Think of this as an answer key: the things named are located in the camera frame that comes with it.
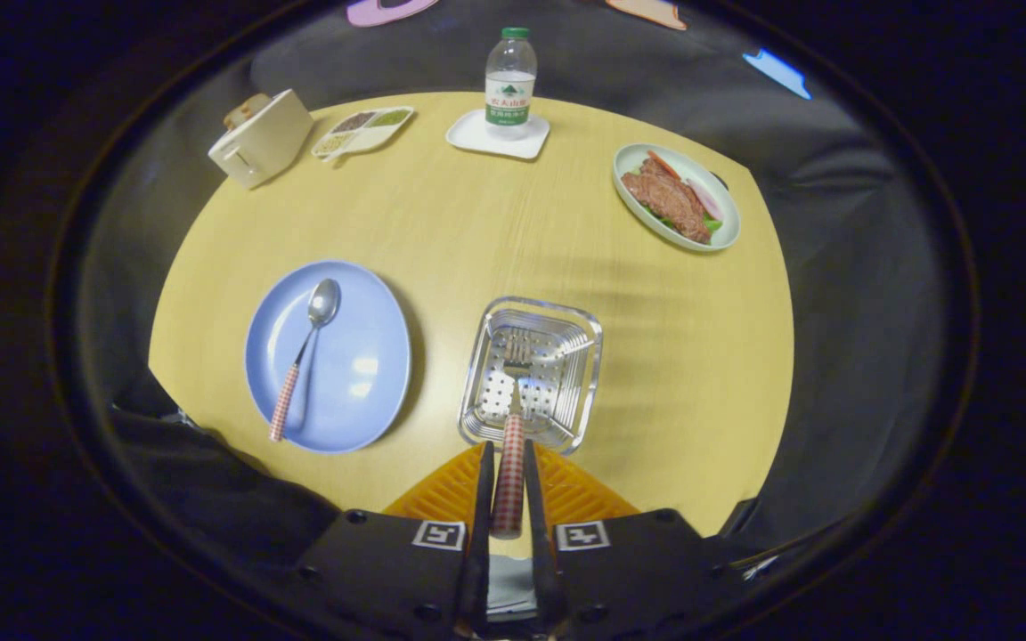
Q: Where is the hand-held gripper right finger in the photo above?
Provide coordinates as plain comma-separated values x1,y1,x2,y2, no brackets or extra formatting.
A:
522,439,745,641

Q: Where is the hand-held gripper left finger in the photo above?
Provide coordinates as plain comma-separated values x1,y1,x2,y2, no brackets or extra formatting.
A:
290,441,496,641

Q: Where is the fork with red checked handle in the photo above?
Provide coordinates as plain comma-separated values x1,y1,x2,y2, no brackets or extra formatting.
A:
491,328,533,540

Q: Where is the spoon with red checked handle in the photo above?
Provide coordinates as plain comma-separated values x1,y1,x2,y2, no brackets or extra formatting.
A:
268,278,342,443

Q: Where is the metal mesh basket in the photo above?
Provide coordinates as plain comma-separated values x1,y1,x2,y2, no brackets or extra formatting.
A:
458,296,604,456

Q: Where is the blue round plate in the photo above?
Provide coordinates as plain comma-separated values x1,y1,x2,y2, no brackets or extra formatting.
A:
244,259,412,455

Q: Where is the sliced meat with garnish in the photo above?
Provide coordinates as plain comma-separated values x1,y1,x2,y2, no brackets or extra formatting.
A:
622,151,724,245

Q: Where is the white square coaster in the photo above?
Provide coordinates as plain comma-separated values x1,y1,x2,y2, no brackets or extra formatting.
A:
445,109,551,161

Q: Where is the pale green oval plate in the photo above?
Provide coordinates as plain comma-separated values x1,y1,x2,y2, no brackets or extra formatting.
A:
613,143,742,253

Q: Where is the white divided condiment tray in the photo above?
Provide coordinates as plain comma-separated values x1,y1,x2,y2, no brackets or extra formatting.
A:
312,106,415,164

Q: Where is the clear water bottle green cap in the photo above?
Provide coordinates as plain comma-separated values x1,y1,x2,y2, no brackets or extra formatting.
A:
484,27,538,139

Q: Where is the cream toaster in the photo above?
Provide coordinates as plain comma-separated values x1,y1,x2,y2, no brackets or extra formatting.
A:
208,89,314,190

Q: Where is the brown toast slice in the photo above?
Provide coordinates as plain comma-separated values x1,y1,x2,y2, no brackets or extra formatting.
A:
224,93,272,131

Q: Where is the black backdrop cloth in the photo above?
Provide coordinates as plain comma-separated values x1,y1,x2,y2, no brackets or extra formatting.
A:
77,0,968,571

